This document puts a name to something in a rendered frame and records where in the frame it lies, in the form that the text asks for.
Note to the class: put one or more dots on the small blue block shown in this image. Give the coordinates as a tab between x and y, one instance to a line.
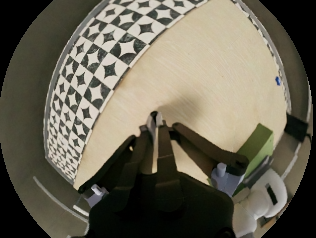
277	81

